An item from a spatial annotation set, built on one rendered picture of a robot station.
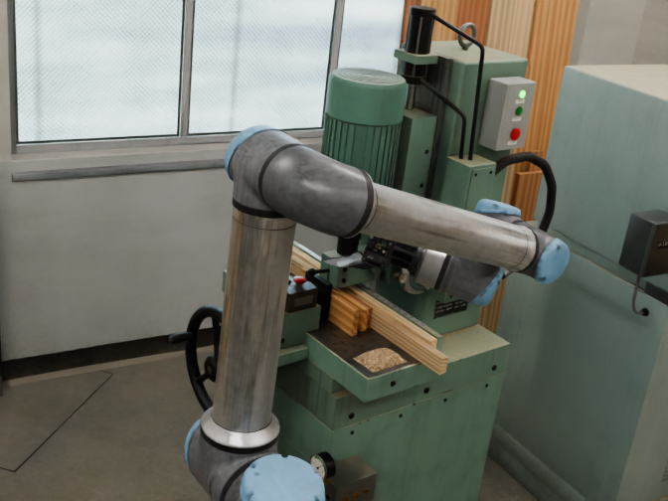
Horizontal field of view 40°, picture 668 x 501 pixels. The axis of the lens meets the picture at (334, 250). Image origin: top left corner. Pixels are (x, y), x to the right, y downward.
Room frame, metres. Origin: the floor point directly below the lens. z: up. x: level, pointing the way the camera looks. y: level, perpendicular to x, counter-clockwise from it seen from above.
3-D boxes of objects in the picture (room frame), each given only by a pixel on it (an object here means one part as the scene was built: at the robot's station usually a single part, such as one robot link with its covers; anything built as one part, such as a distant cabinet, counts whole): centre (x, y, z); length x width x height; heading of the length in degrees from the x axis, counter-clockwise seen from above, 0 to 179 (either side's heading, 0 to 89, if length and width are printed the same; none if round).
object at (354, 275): (2.05, -0.05, 0.99); 0.14 x 0.07 x 0.09; 130
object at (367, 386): (1.96, 0.04, 0.87); 0.61 x 0.30 x 0.06; 40
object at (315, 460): (1.70, -0.04, 0.65); 0.06 x 0.04 x 0.08; 40
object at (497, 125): (2.13, -0.37, 1.40); 0.10 x 0.06 x 0.16; 130
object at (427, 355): (1.98, -0.08, 0.92); 0.59 x 0.02 x 0.04; 40
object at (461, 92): (2.22, -0.25, 1.16); 0.22 x 0.22 x 0.72; 40
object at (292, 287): (1.90, 0.11, 0.99); 0.13 x 0.11 x 0.06; 40
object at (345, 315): (1.95, -0.01, 0.93); 0.18 x 0.02 x 0.07; 40
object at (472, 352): (2.12, -0.13, 0.76); 0.57 x 0.45 x 0.09; 130
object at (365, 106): (2.04, -0.03, 1.32); 0.18 x 0.18 x 0.31
